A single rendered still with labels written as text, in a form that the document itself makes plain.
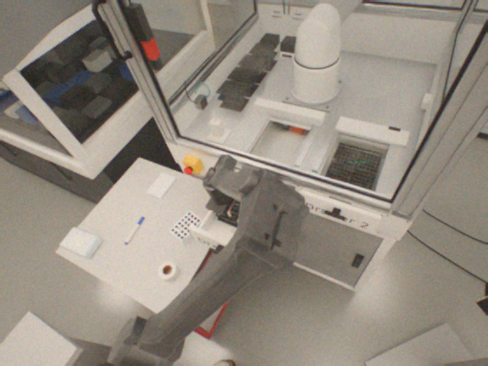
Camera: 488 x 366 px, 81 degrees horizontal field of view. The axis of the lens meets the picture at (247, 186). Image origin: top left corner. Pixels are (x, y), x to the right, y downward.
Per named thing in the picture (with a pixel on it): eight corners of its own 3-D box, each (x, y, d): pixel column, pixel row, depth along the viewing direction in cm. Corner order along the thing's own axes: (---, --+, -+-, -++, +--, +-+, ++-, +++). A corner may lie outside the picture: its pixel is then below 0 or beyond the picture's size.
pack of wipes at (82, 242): (104, 240, 124) (98, 235, 120) (90, 260, 119) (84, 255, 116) (78, 230, 129) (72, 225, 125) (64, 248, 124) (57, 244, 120)
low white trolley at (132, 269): (213, 345, 164) (166, 320, 102) (132, 297, 185) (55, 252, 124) (257, 256, 191) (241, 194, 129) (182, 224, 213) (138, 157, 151)
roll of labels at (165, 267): (166, 286, 109) (162, 282, 106) (159, 271, 113) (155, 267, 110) (182, 275, 111) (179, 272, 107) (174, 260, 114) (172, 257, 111)
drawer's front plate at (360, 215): (373, 233, 105) (381, 220, 96) (298, 207, 115) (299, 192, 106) (374, 230, 106) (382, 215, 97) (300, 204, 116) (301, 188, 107)
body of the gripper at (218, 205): (238, 190, 94) (233, 179, 88) (223, 216, 91) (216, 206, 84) (221, 184, 97) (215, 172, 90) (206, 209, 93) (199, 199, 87)
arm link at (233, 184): (235, 197, 38) (296, 235, 41) (258, 161, 39) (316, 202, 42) (199, 178, 80) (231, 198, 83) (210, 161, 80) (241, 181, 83)
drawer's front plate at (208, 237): (261, 270, 102) (259, 260, 93) (195, 240, 112) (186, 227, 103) (263, 266, 103) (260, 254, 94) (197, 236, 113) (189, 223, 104)
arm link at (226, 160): (207, 175, 75) (233, 192, 77) (227, 141, 79) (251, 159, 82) (195, 184, 86) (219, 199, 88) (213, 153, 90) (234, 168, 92)
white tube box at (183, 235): (184, 246, 118) (181, 241, 115) (171, 234, 122) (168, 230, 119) (205, 224, 123) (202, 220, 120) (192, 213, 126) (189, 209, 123)
